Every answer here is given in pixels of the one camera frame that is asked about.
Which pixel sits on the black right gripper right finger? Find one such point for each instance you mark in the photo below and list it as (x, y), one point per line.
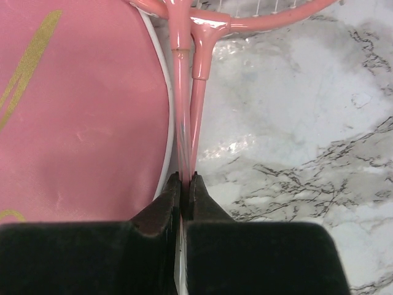
(224, 256)

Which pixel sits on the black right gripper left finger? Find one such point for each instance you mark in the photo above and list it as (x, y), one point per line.
(136, 256)

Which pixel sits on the pink racket bag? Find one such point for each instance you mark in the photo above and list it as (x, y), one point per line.
(86, 126)

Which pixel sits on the pink badminton racket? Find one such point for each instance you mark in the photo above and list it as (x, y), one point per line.
(194, 29)

